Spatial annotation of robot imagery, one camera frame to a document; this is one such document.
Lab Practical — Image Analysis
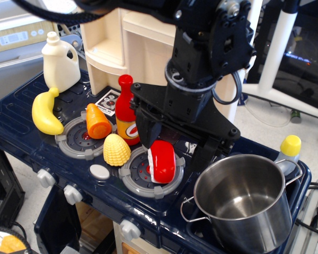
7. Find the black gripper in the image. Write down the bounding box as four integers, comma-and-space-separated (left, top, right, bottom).
130, 81, 241, 173

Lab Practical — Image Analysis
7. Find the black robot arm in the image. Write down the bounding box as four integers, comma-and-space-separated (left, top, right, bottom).
77, 1, 255, 172

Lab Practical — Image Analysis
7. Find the stainless steel pot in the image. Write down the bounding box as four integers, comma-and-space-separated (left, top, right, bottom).
192, 154, 293, 253

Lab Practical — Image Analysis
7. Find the yellow toy banana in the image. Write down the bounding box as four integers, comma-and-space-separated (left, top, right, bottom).
32, 88, 64, 135

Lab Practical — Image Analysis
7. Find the red white toy cheese wheel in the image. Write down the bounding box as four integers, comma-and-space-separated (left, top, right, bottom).
148, 140, 176, 184

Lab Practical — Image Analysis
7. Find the red toy ketchup bottle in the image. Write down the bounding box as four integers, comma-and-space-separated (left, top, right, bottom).
115, 75, 140, 146

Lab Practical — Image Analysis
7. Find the yellow toy corn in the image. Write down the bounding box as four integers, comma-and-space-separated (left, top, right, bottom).
103, 134, 131, 166

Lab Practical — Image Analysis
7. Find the black white sticker label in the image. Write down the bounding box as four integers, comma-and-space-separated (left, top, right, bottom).
95, 89, 120, 116

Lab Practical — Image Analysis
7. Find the orange toy carrot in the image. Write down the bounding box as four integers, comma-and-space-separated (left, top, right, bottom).
86, 103, 112, 139

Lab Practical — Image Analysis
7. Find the dark blue toy stove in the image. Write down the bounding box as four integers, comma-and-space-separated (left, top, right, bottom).
0, 69, 313, 254

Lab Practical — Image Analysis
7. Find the grey oval stove button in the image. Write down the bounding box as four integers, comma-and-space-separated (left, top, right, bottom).
90, 164, 110, 180

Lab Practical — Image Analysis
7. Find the right grey stove knob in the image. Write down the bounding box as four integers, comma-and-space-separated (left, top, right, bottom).
120, 220, 141, 241

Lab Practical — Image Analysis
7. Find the grey stove knob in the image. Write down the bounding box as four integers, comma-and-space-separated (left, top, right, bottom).
120, 220, 141, 241
37, 169, 56, 188
64, 185, 83, 205

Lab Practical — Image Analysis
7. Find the cream toy kitchen shelf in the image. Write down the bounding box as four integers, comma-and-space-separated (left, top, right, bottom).
82, 1, 262, 121

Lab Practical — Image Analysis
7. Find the yellow capped grey bottle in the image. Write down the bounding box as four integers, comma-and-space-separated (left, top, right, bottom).
275, 135, 302, 176

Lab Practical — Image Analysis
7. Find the middle grey stove knob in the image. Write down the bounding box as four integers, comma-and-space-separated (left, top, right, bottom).
64, 185, 83, 205

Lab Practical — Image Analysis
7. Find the left grey stove knob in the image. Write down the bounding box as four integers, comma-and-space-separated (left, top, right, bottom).
37, 169, 56, 188

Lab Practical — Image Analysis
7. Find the cream toy milk jug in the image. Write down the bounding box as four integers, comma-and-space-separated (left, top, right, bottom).
41, 31, 81, 93

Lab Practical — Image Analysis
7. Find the black box on floor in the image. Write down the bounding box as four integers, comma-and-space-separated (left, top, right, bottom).
0, 149, 25, 228

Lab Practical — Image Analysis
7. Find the beige control panel appliance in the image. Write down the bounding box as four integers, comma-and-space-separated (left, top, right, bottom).
0, 1, 82, 99

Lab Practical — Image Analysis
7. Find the yellow object bottom left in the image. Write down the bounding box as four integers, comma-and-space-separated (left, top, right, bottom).
0, 235, 26, 253

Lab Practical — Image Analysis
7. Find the right grey burner ring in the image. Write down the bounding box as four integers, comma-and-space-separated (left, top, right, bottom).
118, 146, 186, 200

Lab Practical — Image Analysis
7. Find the grey burner ring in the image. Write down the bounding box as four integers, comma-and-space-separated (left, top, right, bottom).
54, 110, 117, 161
118, 146, 186, 200

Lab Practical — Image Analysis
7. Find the white metal stand frame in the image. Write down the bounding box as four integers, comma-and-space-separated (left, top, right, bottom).
243, 1, 318, 118

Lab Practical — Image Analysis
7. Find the left grey burner ring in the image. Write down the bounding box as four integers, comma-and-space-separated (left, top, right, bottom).
54, 110, 117, 161

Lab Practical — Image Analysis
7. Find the black braided cable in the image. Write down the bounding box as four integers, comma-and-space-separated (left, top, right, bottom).
12, 0, 107, 25

